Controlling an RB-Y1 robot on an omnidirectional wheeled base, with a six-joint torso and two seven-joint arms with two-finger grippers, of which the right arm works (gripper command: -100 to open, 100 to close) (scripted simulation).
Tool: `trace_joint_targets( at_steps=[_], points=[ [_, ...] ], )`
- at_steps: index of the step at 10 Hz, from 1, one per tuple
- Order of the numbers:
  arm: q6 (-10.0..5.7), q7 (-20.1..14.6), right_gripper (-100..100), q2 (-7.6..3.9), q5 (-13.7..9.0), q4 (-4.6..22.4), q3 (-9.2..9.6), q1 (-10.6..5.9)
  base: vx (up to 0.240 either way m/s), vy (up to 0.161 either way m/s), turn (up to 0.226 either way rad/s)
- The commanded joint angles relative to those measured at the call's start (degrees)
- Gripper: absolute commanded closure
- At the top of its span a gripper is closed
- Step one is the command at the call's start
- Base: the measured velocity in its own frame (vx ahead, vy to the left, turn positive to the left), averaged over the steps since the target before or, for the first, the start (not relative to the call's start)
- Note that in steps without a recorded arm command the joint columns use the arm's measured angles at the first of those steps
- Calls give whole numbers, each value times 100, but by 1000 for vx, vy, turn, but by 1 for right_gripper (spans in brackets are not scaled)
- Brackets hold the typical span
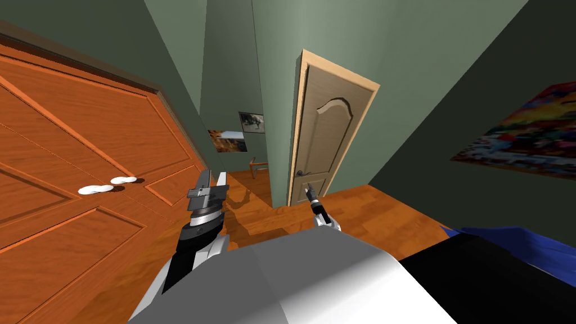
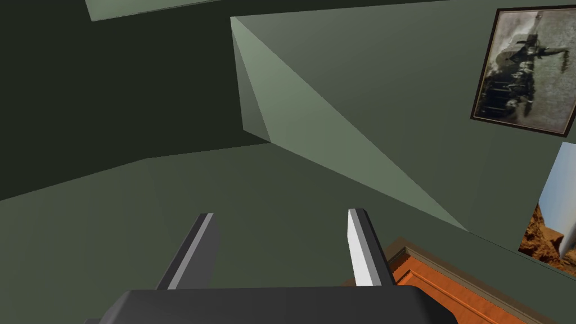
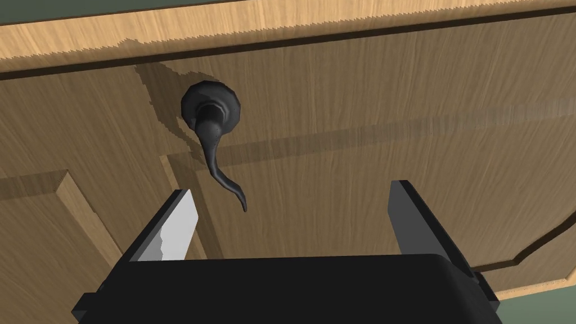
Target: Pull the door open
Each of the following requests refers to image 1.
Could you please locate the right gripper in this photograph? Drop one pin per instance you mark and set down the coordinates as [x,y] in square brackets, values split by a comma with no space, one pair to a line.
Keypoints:
[311,193]

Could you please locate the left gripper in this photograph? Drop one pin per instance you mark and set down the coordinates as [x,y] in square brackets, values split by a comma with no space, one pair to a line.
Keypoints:
[208,197]

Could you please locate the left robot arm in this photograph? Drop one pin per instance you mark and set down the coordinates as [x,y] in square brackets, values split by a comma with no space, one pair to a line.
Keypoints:
[197,236]

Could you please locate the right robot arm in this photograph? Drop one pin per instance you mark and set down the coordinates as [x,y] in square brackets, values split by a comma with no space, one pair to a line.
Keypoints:
[320,210]

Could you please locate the small wooden table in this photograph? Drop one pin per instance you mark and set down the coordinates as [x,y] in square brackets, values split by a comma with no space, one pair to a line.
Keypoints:
[259,165]

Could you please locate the beige panelled door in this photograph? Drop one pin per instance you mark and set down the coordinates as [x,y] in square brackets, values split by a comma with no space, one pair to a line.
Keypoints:
[335,139]

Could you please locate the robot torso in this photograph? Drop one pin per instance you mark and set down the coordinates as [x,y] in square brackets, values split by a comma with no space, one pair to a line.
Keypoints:
[292,279]

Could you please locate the orange wooden door leaf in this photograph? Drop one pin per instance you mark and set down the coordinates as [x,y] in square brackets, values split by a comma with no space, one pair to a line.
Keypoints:
[103,121]
[67,243]

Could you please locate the blue bed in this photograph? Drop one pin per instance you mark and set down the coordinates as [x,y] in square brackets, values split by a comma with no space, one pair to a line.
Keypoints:
[535,249]

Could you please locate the landscape wall picture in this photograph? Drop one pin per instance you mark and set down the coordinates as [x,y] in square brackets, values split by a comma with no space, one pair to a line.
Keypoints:
[227,141]

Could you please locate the dark framed wall picture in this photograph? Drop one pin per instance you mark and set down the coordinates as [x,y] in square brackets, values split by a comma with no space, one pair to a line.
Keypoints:
[252,122]

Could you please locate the colourful wall painting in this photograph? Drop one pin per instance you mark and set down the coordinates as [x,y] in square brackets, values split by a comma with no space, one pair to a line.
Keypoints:
[526,135]

